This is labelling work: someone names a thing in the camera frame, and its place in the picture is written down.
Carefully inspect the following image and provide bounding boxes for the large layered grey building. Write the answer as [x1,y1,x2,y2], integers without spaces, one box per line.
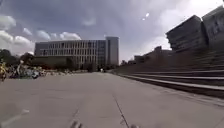
[165,14,208,54]

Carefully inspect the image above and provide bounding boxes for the row of parked bicycles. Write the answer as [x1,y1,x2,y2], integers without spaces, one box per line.
[0,59,48,83]

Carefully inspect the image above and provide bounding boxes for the wide concrete steps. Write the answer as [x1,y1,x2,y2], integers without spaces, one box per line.
[114,68,224,99]

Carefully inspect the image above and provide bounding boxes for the long grey building with tower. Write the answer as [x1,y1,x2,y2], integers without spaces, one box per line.
[34,36,120,68]

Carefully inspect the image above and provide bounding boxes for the dark sloped embankment wall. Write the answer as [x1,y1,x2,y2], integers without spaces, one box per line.
[111,49,224,75]

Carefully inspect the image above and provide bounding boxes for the grey concrete paved plaza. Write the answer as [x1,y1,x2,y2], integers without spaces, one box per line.
[0,71,224,128]

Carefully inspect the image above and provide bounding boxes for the low building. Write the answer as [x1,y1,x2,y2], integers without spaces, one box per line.
[133,45,174,65]

